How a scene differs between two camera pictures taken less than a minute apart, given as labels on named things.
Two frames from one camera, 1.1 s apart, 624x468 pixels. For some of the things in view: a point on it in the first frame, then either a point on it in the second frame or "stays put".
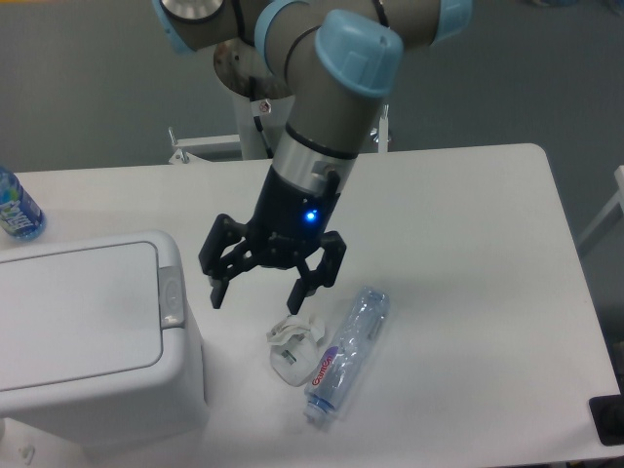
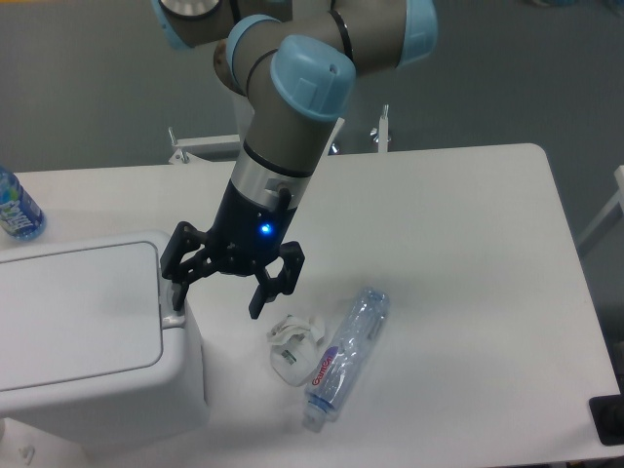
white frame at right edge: (607, 208) stays put
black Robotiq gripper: (290, 216) -> (248, 233)
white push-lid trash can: (97, 343) stays put
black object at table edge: (607, 414) stays put
